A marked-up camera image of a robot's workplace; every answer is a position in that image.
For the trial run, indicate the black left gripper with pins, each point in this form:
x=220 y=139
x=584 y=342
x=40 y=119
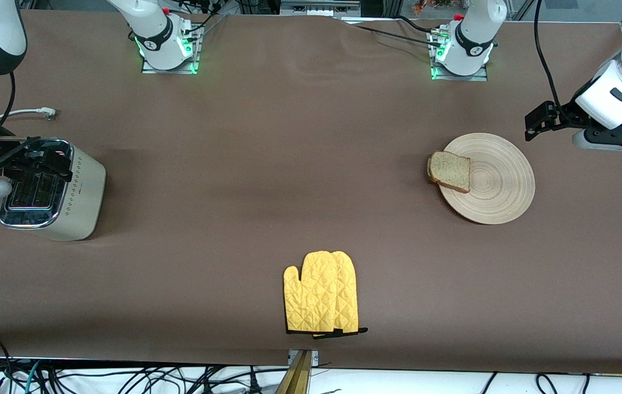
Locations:
x=567 y=115

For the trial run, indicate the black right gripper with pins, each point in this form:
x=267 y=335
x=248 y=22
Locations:
x=0 y=160

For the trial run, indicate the round wooden plate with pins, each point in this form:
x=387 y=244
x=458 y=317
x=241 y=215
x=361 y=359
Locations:
x=500 y=183

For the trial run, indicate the brown bread slice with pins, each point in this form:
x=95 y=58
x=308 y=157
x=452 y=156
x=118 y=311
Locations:
x=450 y=171

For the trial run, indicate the beige chrome two-slot toaster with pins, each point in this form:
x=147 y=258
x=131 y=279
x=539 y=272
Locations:
x=78 y=191

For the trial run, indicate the grey equipment box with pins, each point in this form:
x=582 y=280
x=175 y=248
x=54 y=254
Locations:
x=319 y=7

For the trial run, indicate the yellow quilted oven mitt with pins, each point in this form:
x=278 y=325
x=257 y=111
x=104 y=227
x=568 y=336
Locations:
x=348 y=295
x=311 y=295

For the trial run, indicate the aluminium profile beam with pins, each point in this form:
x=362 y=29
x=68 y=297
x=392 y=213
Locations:
x=297 y=375

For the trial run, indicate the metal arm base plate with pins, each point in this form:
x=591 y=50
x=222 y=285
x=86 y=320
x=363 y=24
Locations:
x=483 y=75
x=197 y=49

